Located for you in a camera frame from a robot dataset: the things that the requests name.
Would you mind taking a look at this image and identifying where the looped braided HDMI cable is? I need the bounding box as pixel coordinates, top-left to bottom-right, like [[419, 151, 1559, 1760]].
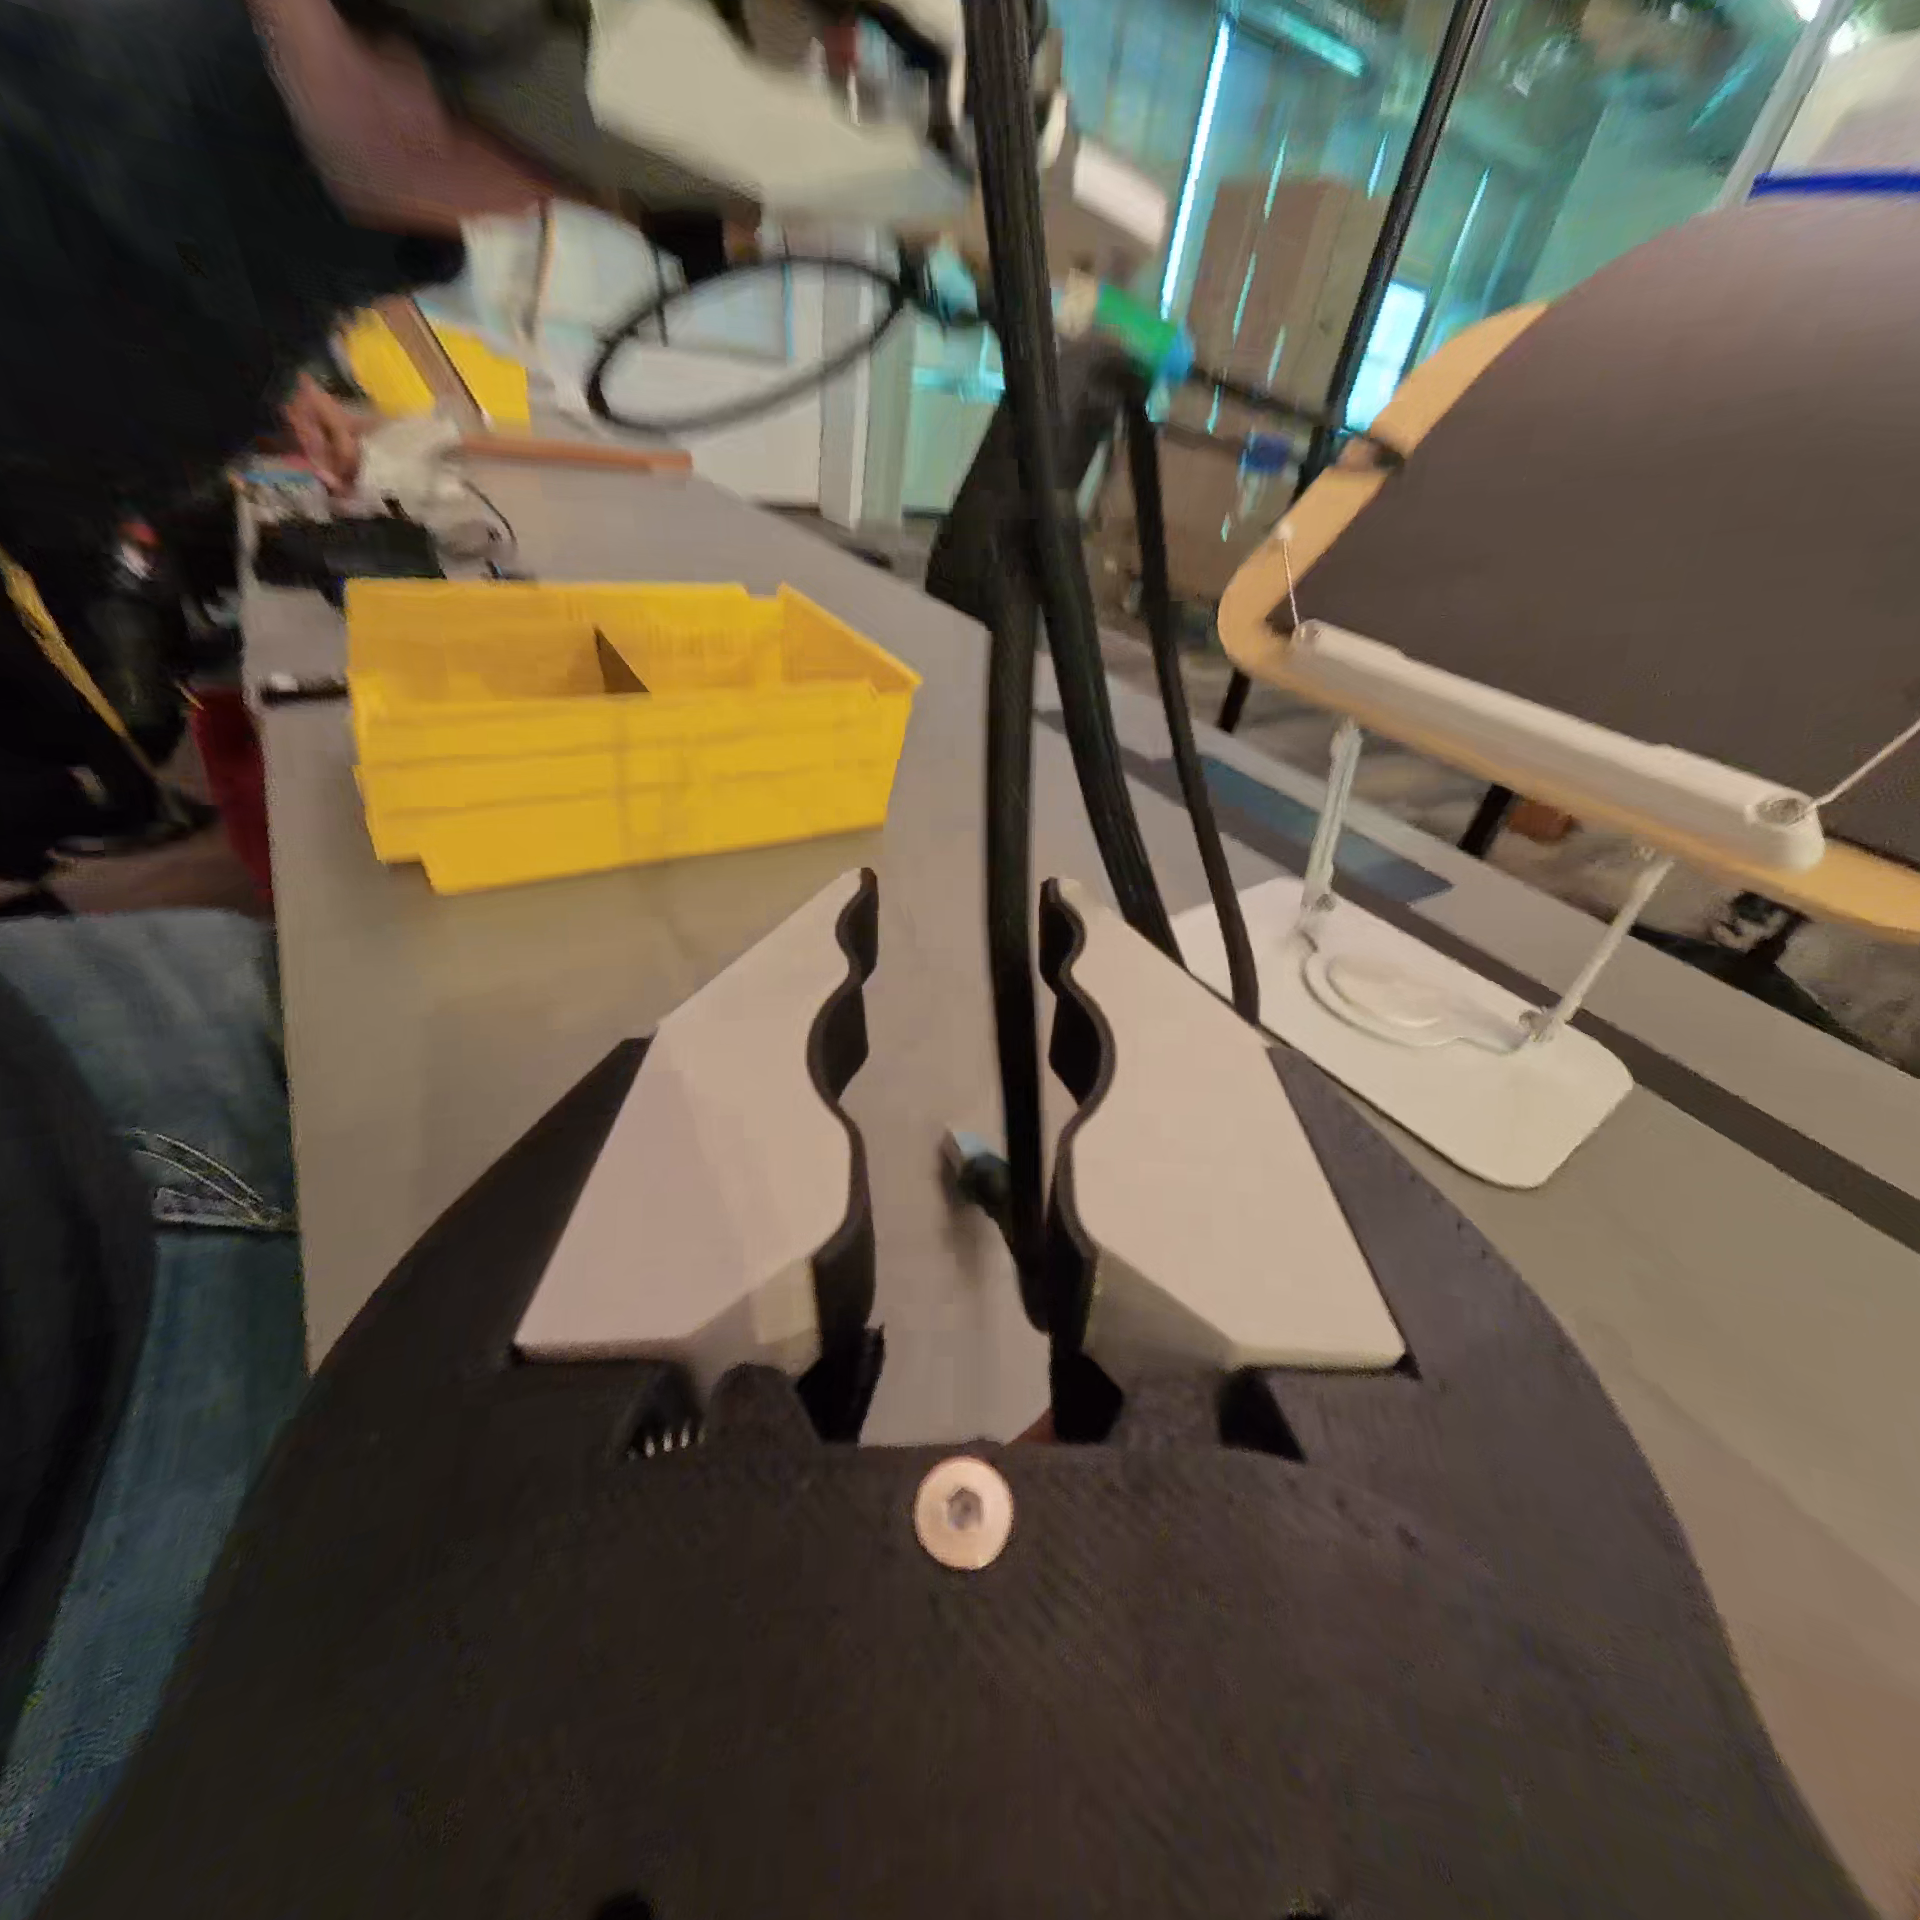
[[586, 252, 1194, 441]]

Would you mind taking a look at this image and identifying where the small yellow bin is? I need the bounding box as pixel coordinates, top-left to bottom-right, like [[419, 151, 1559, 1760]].
[[335, 305, 536, 431]]

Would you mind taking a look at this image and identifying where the black pole stand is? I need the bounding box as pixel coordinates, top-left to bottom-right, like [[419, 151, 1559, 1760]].
[[1304, 0, 1498, 465]]

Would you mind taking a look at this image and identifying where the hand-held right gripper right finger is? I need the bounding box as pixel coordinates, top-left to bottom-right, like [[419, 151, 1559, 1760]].
[[1037, 877, 1420, 1442]]

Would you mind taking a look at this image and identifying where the large cardboard box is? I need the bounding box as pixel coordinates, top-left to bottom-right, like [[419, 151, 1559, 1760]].
[[1184, 172, 1397, 436]]

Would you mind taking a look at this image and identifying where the yellow plastic bin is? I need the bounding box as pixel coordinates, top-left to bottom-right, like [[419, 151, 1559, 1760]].
[[346, 576, 924, 896]]

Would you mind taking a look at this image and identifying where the black cable with silver plug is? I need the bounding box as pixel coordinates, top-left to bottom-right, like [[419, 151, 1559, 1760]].
[[920, 0, 1263, 1337]]

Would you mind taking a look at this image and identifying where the wooden-edged black board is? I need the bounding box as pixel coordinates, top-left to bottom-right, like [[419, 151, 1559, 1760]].
[[1218, 194, 1920, 945]]

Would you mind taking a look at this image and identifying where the person's left hand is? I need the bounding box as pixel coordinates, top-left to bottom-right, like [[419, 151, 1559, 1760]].
[[247, 0, 559, 237]]

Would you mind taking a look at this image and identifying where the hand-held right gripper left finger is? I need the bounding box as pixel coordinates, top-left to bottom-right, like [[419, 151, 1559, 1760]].
[[512, 866, 887, 1442]]

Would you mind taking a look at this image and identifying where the person's jeans leg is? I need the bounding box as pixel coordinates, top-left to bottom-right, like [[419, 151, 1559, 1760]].
[[0, 906, 309, 1920]]

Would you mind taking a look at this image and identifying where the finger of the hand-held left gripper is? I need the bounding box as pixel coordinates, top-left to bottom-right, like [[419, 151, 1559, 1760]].
[[582, 0, 976, 231]]

